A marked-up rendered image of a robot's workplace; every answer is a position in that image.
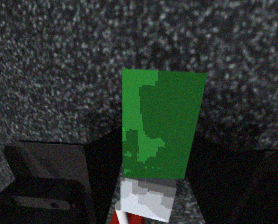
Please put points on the red block with white pin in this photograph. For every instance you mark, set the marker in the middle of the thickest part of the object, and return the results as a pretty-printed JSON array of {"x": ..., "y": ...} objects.
[{"x": 123, "y": 217}]

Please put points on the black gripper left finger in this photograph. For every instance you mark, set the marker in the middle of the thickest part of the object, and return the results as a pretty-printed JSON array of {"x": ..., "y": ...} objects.
[{"x": 95, "y": 166}]

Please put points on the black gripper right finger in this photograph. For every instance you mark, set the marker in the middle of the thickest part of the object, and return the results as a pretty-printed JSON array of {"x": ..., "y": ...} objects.
[{"x": 223, "y": 180}]

